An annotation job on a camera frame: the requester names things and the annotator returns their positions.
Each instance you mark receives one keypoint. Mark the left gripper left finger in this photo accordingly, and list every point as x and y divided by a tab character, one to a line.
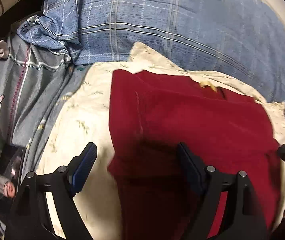
29	216

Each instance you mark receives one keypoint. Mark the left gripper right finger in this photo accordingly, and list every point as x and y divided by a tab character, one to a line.
228	206

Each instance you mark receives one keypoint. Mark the red garment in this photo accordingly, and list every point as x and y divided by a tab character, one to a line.
150	114

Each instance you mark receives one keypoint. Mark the glossy magazine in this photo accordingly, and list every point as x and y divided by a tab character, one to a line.
11	162

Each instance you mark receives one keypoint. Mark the cream leaf-print pillow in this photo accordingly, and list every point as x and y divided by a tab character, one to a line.
84	118

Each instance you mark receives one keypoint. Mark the grey patterned bedsheet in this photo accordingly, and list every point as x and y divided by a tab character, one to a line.
33	82

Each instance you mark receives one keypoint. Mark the blue plaid quilt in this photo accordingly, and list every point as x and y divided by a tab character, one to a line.
242	38

